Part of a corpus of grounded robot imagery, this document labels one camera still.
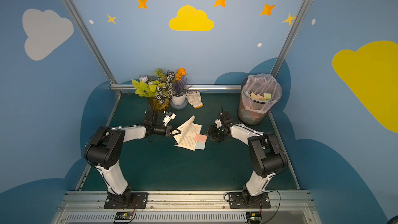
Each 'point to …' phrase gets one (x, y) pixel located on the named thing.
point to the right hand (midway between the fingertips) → (209, 133)
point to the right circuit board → (254, 217)
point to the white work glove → (194, 98)
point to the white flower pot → (179, 102)
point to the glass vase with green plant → (159, 88)
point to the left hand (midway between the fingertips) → (180, 130)
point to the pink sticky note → (200, 138)
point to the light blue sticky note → (200, 145)
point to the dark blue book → (186, 139)
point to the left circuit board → (124, 215)
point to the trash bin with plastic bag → (258, 93)
